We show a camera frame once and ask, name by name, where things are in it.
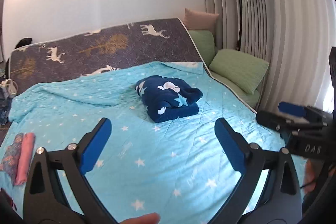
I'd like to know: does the navy fleece star pajama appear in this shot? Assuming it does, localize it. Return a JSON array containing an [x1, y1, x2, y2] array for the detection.
[[135, 75, 203, 123]]

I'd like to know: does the blue clothes pile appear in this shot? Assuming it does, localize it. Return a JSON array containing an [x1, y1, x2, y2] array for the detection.
[[0, 87, 13, 125]]

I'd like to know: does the person's hand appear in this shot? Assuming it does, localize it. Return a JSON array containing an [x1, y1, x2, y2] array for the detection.
[[120, 213, 161, 224]]

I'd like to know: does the folded floral cloth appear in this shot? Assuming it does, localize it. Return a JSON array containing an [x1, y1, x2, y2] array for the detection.
[[1, 133, 24, 185]]

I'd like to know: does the green pillow front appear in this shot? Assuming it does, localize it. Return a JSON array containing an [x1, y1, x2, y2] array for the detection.
[[209, 49, 269, 94]]

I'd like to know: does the green pillow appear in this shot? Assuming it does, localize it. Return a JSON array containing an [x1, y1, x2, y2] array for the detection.
[[189, 30, 215, 66], [209, 49, 269, 94]]

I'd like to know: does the folded pink cloth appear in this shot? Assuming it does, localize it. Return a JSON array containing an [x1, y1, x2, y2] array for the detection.
[[14, 132, 35, 186]]

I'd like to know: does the grey pleated curtain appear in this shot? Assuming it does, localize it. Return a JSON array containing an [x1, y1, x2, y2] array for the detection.
[[206, 0, 335, 111]]

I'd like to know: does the light blue star quilt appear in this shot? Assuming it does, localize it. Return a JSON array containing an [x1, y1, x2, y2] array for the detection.
[[0, 61, 308, 224]]

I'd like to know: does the green pillow back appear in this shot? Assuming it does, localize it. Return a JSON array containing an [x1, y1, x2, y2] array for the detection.
[[189, 30, 215, 66]]

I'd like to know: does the white bag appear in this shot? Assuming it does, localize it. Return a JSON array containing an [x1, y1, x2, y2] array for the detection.
[[1, 79, 18, 99]]

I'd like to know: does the beige pillow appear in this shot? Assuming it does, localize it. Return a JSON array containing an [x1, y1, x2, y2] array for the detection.
[[183, 8, 219, 34]]

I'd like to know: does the dark deer pattern mattress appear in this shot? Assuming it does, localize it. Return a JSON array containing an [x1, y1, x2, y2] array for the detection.
[[8, 17, 257, 113]]

